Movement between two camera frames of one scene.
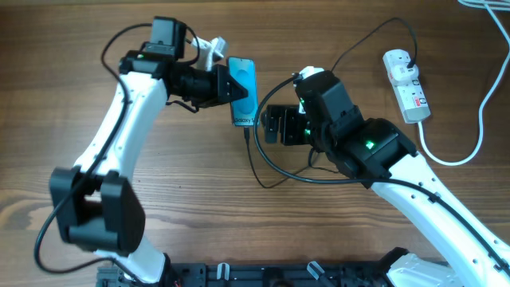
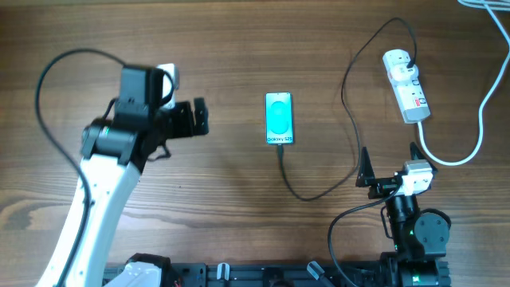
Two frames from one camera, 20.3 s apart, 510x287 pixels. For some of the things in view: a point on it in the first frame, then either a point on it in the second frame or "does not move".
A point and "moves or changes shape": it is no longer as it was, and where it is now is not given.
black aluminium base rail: x=258 y=274 does not move
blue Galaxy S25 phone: x=245 y=112 moves or changes shape
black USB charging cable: x=310 y=152 moves or changes shape
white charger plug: x=402 y=72 does not move
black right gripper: x=291 y=115 → x=366 y=178
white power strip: x=410 y=98 does not move
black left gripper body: x=204 y=88 → x=178 y=122
